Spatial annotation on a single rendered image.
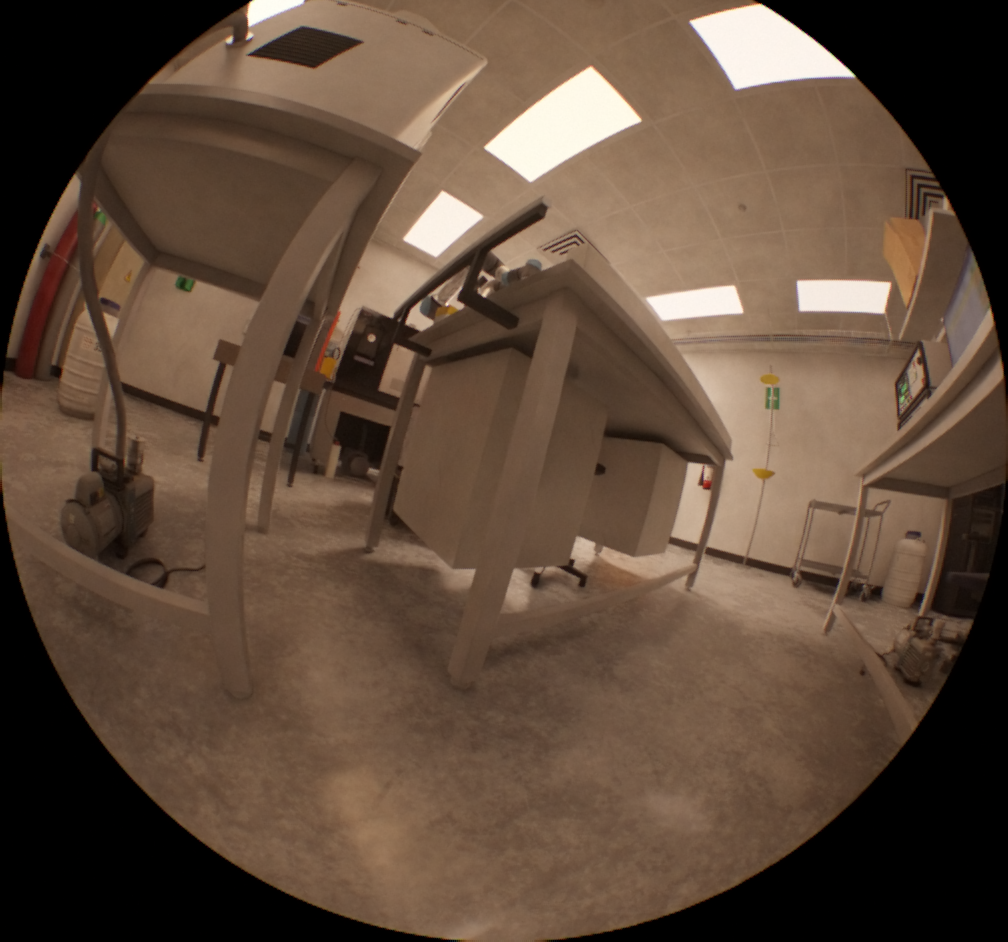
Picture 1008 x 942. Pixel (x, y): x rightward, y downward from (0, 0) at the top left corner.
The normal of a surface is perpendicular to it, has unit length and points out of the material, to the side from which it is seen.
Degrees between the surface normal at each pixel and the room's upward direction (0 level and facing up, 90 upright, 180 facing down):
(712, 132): 180
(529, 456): 90
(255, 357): 90
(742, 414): 90
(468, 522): 90
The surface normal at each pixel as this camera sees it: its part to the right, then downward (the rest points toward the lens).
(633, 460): -0.76, -0.26
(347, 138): -0.26, 0.96
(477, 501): 0.60, 0.10
